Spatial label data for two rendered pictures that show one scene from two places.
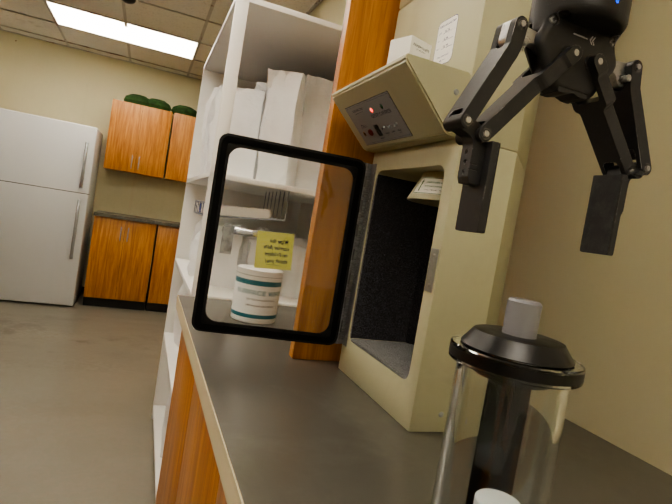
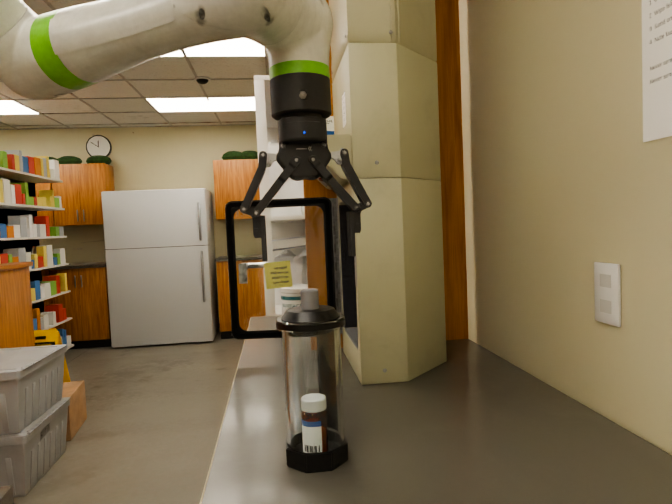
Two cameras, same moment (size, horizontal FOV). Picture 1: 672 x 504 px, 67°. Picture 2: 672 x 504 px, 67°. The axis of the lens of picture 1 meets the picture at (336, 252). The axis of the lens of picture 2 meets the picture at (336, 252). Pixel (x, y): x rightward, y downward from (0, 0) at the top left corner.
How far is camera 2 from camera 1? 0.53 m
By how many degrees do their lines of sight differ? 14
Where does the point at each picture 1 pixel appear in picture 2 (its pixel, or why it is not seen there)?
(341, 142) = (314, 186)
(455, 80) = (339, 142)
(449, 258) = (364, 261)
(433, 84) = not seen: hidden behind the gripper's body
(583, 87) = (310, 173)
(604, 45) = (318, 148)
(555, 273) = (500, 250)
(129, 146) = (233, 196)
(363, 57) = not seen: hidden behind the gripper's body
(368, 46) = not seen: hidden behind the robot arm
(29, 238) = (170, 290)
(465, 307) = (385, 293)
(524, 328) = (306, 304)
